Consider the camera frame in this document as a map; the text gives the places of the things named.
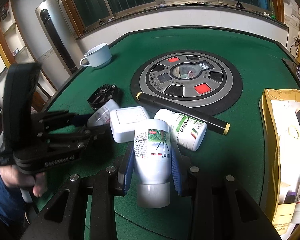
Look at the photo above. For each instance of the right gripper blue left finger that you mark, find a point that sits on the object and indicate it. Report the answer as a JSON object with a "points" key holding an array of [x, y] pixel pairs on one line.
{"points": [[127, 168]]}

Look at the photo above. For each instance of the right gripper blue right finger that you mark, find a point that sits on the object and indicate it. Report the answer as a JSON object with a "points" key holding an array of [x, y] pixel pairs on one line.
{"points": [[176, 173]]}

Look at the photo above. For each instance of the white bottle green picture label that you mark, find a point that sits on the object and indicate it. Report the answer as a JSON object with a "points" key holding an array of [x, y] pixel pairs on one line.
{"points": [[153, 165]]}

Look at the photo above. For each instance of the black purple marker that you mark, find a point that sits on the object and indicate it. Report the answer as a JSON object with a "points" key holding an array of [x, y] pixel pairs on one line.
{"points": [[290, 197]]}

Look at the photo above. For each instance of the large white bottle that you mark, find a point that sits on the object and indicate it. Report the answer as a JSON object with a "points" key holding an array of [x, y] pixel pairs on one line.
{"points": [[102, 115]]}

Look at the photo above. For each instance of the person left hand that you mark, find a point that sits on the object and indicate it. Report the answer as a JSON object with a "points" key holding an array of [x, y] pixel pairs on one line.
{"points": [[12, 177]]}

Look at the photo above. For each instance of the white square box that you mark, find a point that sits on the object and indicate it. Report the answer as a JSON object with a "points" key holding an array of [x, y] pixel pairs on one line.
{"points": [[123, 122]]}

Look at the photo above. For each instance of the black pen gold ends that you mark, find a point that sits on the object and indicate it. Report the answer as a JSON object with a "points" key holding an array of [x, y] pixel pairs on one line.
{"points": [[213, 124]]}

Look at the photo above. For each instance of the black ribbed plastic cap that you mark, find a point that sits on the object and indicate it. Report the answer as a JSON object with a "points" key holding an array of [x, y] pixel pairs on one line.
{"points": [[102, 95]]}

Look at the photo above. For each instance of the wooden shelf cabinet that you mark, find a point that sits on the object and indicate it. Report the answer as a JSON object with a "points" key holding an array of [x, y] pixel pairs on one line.
{"points": [[13, 47]]}

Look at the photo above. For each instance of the yellow cardboard box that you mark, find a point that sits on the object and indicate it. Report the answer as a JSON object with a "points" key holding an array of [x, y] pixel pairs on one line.
{"points": [[282, 155]]}

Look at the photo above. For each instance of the white enamel mug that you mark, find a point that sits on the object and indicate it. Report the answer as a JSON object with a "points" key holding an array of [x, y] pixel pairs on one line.
{"points": [[97, 57]]}

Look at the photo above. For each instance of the tall silver air conditioner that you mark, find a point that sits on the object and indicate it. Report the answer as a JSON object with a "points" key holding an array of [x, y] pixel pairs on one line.
{"points": [[58, 33]]}

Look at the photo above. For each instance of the table corner tray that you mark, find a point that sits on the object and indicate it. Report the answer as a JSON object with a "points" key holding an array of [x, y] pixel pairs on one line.
{"points": [[294, 69]]}

